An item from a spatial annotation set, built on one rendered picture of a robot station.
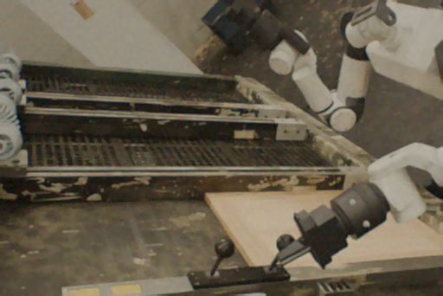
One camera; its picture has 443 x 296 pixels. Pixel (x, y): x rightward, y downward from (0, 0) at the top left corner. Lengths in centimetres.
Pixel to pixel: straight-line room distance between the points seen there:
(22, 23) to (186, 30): 167
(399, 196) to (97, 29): 420
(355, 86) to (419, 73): 36
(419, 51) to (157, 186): 73
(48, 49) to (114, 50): 154
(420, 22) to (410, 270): 57
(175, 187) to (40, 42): 507
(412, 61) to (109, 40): 393
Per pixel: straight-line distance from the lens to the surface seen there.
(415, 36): 136
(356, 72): 162
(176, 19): 651
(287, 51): 155
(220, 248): 97
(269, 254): 124
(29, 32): 644
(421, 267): 129
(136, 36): 504
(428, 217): 158
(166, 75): 284
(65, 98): 213
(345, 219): 99
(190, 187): 150
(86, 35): 501
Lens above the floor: 205
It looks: 33 degrees down
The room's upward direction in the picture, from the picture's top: 47 degrees counter-clockwise
